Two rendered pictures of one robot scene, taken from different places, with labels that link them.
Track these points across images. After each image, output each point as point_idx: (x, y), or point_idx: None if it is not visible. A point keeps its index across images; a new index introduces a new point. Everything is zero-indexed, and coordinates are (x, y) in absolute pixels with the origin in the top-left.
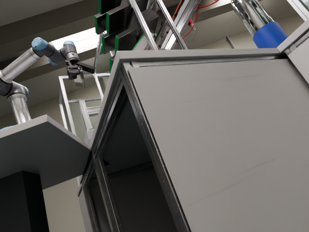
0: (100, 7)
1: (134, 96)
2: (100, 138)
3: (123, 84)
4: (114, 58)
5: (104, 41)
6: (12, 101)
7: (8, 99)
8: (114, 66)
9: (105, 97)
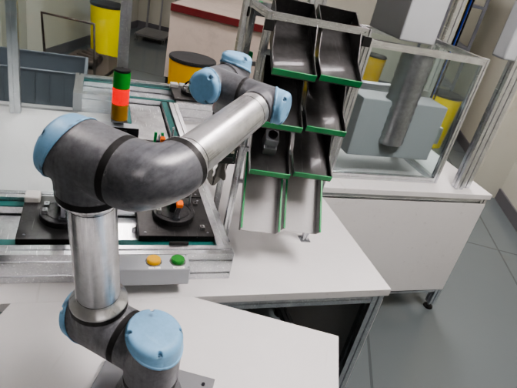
0: (332, 82)
1: (372, 316)
2: (260, 306)
3: (368, 302)
4: (384, 290)
5: (293, 131)
6: (110, 219)
7: (105, 212)
8: (378, 292)
9: (338, 296)
